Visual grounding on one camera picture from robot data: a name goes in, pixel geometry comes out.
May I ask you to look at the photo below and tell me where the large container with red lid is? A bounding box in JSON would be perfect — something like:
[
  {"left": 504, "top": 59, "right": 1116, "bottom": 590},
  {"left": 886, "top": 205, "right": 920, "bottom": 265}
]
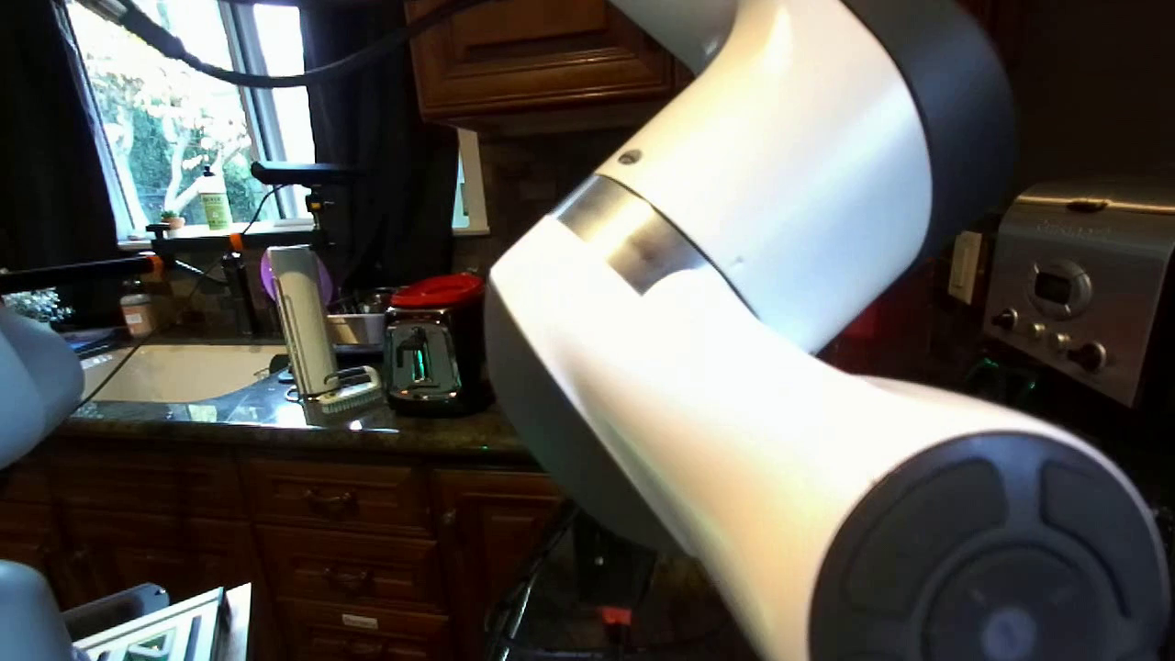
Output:
[{"left": 380, "top": 267, "right": 493, "bottom": 420}]

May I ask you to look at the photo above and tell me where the small white object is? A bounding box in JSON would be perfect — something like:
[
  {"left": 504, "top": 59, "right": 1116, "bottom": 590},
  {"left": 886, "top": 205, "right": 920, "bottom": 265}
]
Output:
[{"left": 308, "top": 364, "right": 385, "bottom": 420}]

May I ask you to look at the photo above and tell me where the dark curtain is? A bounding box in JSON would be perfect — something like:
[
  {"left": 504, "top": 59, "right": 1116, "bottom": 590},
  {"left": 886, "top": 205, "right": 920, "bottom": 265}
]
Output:
[
  {"left": 0, "top": 0, "right": 125, "bottom": 274},
  {"left": 306, "top": 0, "right": 464, "bottom": 287}
]

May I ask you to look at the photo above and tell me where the wooden upper cabinet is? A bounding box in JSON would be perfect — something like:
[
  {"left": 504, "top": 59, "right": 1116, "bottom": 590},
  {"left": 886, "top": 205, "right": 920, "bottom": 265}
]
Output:
[{"left": 401, "top": 0, "right": 690, "bottom": 134}]

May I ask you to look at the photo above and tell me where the wooden cabinet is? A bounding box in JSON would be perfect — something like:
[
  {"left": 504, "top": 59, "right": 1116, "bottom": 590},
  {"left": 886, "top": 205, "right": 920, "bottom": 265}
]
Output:
[
  {"left": 0, "top": 435, "right": 565, "bottom": 661},
  {"left": 401, "top": 0, "right": 690, "bottom": 134}
]

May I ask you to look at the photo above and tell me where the purple round object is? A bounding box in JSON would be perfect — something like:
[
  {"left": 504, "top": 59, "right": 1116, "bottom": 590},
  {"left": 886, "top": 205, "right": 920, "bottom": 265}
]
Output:
[{"left": 253, "top": 246, "right": 339, "bottom": 309}]

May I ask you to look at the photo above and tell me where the wooden lower cabinet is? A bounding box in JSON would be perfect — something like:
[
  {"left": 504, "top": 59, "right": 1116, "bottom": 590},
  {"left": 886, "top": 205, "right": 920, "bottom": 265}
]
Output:
[{"left": 0, "top": 435, "right": 565, "bottom": 661}]

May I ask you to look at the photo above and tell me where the dark bottle with orange cap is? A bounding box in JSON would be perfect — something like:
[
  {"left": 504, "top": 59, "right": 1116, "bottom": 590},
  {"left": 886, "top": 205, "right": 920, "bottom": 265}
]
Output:
[{"left": 215, "top": 231, "right": 253, "bottom": 333}]

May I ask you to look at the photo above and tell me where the green soap bottle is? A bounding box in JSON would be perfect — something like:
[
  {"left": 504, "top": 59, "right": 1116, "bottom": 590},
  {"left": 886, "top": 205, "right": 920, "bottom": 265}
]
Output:
[{"left": 199, "top": 160, "right": 234, "bottom": 236}]

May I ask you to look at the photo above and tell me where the silver black coffee maker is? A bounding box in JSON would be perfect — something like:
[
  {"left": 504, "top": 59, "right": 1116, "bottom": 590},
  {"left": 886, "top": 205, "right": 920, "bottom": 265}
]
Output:
[{"left": 978, "top": 181, "right": 1175, "bottom": 414}]

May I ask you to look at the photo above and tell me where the black camera on stand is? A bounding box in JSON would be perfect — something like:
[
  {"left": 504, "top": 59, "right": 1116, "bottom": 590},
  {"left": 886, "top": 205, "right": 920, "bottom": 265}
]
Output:
[{"left": 246, "top": 157, "right": 352, "bottom": 291}]

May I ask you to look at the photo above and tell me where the white wall outlet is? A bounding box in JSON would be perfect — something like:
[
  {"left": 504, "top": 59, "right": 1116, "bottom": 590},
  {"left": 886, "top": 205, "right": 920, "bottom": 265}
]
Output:
[{"left": 946, "top": 229, "right": 987, "bottom": 309}]

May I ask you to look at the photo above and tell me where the black hanging cable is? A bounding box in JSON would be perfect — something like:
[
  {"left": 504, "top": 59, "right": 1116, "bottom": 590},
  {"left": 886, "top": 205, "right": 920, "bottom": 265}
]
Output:
[{"left": 68, "top": 0, "right": 493, "bottom": 93}]

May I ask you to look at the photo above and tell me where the window with white frame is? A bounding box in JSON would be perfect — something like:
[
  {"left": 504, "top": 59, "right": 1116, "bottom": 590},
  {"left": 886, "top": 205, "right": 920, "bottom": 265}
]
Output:
[{"left": 51, "top": 0, "right": 323, "bottom": 249}]

